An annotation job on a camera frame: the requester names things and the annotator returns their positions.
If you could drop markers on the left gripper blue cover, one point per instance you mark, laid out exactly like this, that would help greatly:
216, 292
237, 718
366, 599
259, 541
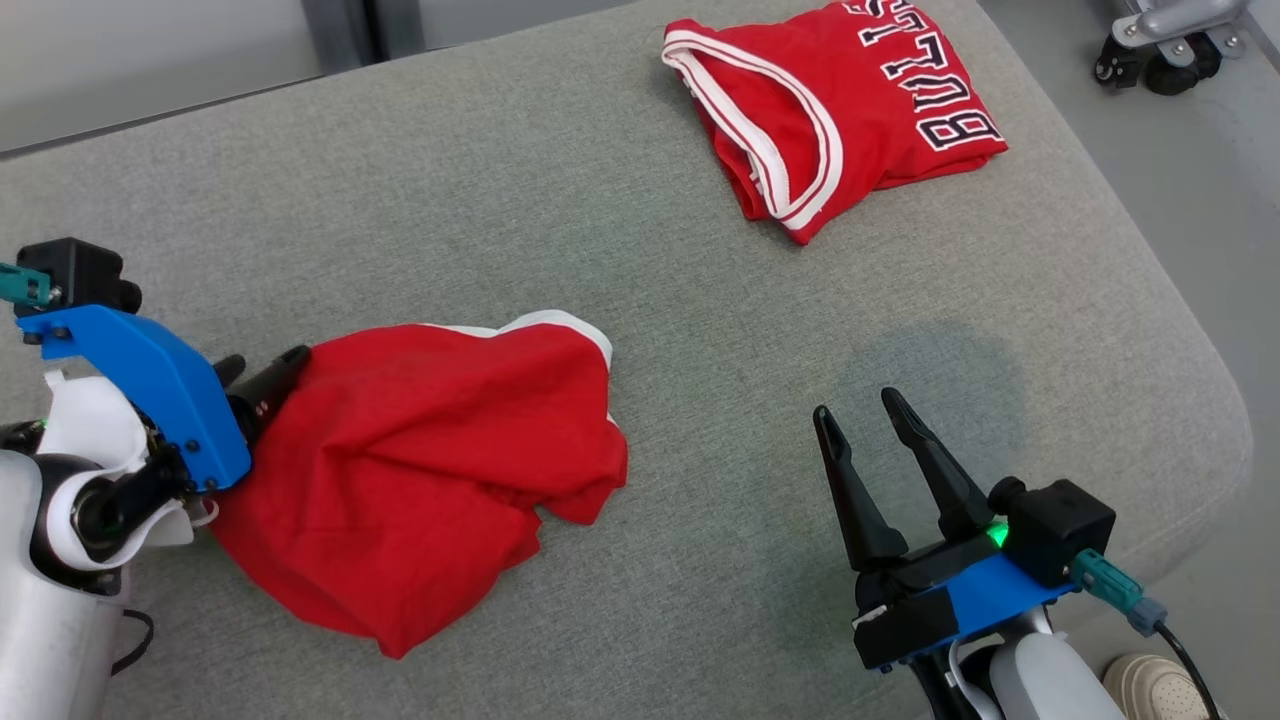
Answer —
170, 390

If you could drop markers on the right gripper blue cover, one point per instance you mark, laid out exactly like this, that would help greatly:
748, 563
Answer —
930, 600

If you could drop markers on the red and white jersey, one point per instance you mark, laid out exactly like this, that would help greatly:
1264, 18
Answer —
420, 450

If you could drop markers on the red white basketball jersey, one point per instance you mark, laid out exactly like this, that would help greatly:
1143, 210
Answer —
860, 110

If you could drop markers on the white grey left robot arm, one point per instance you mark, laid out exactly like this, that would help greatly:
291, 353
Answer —
50, 640

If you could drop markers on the white sneaker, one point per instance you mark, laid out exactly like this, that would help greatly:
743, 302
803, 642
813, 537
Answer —
1150, 690

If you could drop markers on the grey stand foot with caster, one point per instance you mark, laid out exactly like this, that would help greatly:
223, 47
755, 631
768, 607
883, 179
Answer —
1170, 20

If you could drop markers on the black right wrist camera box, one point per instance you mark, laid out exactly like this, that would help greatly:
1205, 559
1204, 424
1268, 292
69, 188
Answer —
1060, 530

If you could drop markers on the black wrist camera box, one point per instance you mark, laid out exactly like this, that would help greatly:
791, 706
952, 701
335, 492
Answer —
75, 270
1060, 530

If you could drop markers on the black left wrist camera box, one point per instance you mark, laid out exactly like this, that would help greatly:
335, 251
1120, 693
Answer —
75, 270

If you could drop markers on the teal right camera plug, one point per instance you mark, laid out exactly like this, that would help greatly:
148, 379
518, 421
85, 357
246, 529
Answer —
1105, 585

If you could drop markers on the teal camera plug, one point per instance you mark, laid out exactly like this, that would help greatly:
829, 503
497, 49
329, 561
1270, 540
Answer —
22, 285
1105, 585

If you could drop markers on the teal left camera plug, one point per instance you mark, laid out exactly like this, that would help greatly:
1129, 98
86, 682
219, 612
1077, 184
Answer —
22, 285

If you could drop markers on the grey metal frame post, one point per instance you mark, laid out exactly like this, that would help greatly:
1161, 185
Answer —
340, 30

